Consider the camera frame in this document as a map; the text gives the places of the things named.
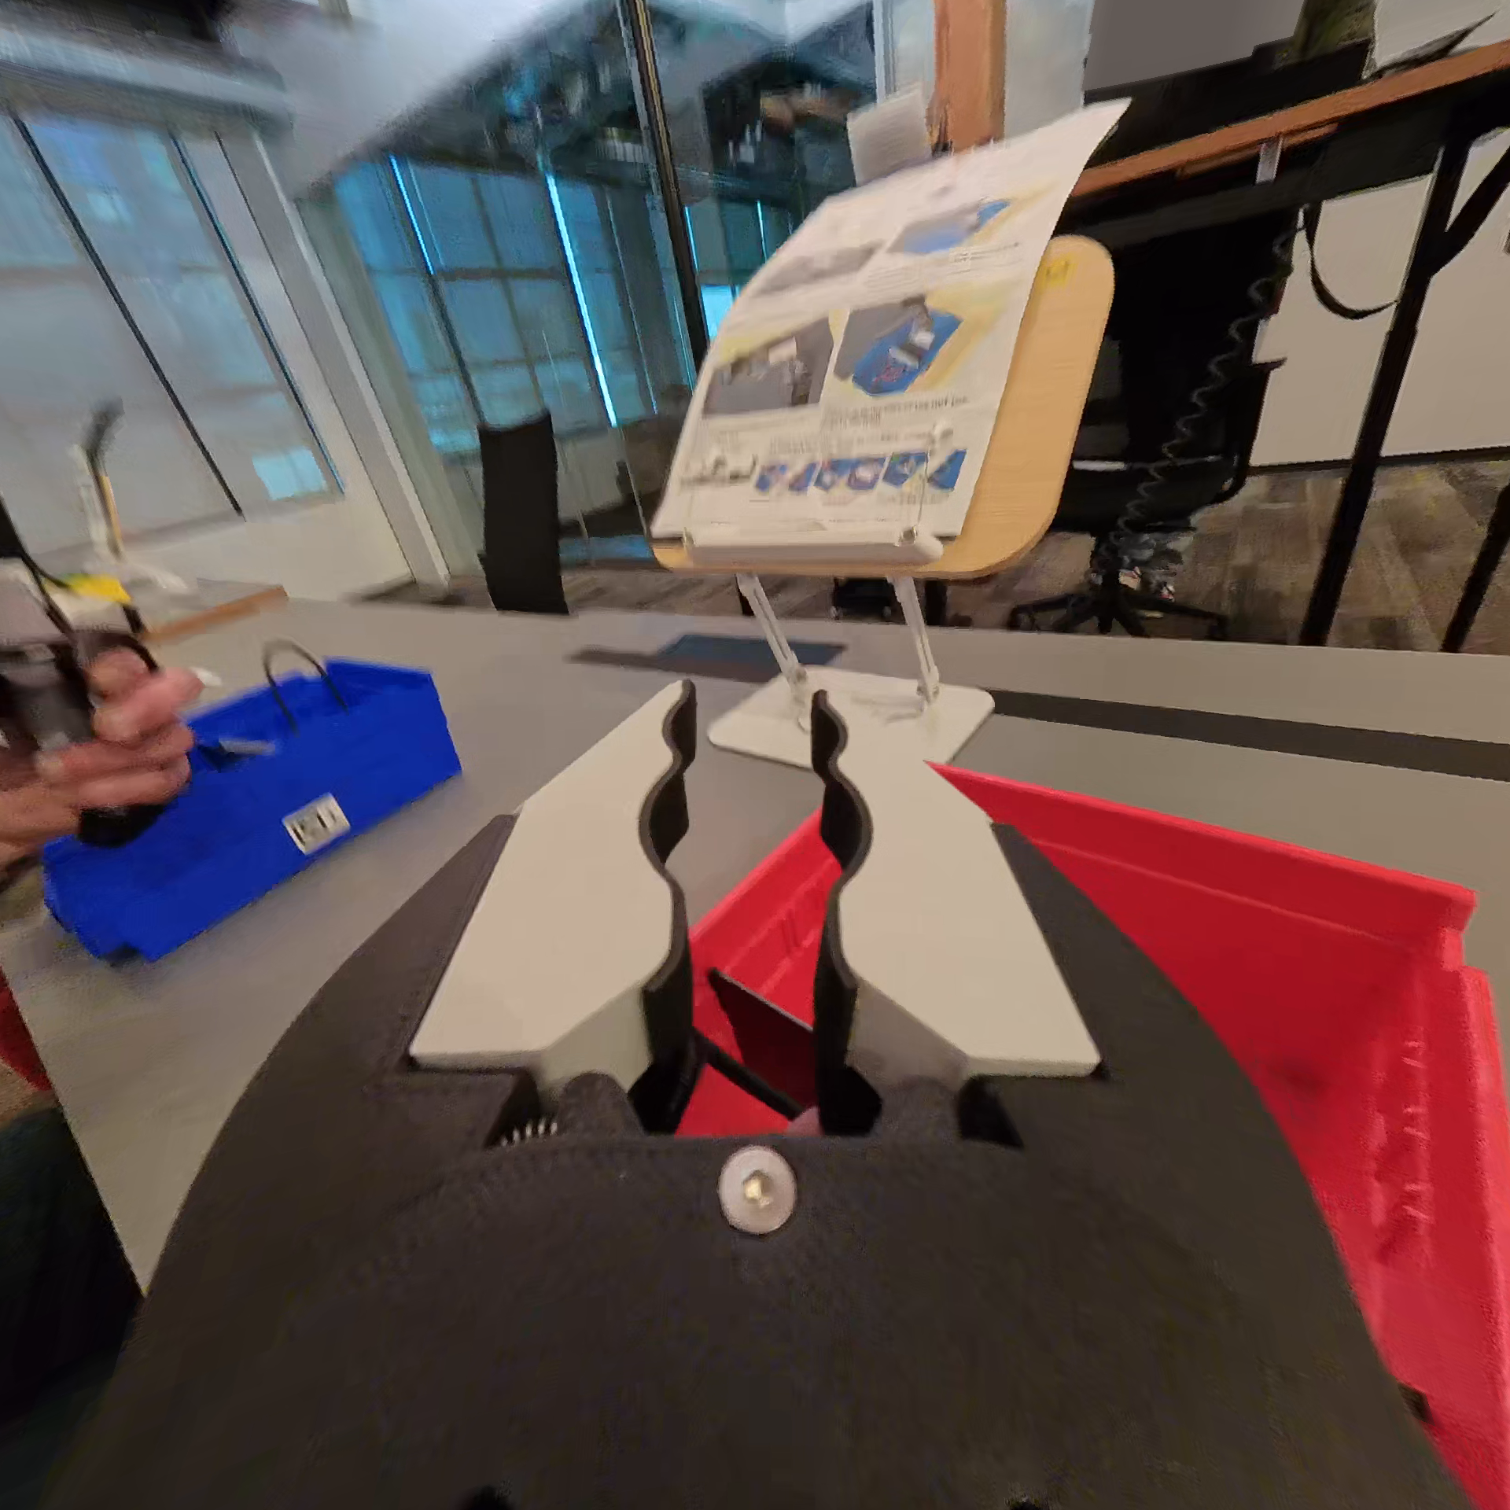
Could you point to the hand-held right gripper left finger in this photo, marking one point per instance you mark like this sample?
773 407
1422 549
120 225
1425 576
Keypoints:
553 932

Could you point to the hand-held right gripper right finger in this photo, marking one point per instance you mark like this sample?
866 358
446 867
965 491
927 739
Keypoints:
954 944

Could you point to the red plastic bin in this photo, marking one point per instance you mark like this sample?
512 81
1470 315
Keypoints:
1179 944

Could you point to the blue plastic bin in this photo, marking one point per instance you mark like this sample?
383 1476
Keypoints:
377 755

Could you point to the yellow bin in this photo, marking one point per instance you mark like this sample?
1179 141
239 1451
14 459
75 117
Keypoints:
100 586

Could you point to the wooden side desk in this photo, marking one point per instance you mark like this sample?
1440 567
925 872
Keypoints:
223 608

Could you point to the black bin divider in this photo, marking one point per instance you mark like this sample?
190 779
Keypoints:
766 1038

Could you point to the black high-back chair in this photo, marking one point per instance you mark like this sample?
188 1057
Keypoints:
525 507

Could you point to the black office chair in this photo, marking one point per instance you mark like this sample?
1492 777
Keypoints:
1120 495

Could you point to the printed instruction sheet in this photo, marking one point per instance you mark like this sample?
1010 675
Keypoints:
848 355

